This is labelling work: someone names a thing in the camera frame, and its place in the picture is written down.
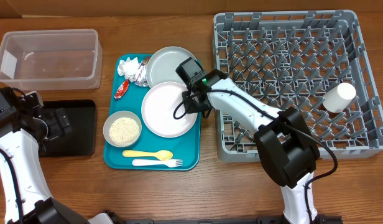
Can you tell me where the pink plate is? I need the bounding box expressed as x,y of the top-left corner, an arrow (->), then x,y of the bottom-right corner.
141,82 -> 197,138

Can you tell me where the grey plate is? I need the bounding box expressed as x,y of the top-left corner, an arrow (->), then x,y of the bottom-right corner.
146,46 -> 196,88

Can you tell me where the grey bowl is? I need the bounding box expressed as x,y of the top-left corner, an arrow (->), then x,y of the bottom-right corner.
103,111 -> 142,147

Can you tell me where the yellow plastic spoon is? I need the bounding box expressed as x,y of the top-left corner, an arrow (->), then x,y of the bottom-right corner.
122,150 -> 173,161

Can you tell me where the white plastic fork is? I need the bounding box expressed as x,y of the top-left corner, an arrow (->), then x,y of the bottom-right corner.
132,159 -> 183,168

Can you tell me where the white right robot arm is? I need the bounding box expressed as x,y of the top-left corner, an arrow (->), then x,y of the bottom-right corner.
176,68 -> 343,223

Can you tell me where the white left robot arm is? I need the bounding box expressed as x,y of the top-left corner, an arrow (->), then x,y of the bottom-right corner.
0,87 -> 114,224

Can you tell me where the grey dishwasher rack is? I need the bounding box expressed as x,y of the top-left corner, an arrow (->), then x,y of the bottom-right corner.
213,10 -> 383,159

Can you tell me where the black plastic tray bin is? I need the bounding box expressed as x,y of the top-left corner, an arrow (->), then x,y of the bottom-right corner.
39,100 -> 97,157

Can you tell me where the teal serving tray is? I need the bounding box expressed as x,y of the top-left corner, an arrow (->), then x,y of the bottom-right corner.
103,53 -> 202,172

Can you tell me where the crumpled silver foil wrapper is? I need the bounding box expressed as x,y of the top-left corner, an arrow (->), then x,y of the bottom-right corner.
135,55 -> 150,87

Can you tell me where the clear plastic bin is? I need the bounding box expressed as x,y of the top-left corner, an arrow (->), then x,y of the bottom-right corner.
0,29 -> 103,90

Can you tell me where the red sauce packet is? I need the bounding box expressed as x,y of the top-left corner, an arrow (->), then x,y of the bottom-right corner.
114,79 -> 130,101

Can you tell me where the crumpled white tissue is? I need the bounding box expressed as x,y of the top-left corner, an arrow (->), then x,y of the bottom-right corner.
117,57 -> 140,82

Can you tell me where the white cup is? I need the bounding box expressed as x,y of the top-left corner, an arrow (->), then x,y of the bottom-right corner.
323,83 -> 356,113

